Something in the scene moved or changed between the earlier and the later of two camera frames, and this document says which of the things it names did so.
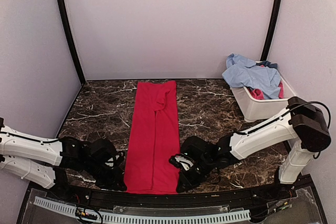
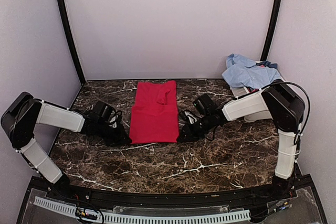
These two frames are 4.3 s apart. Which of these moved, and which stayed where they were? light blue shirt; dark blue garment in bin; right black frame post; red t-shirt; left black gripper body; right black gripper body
Moved: red t-shirt; left black gripper body; right black gripper body
Stayed: right black frame post; dark blue garment in bin; light blue shirt
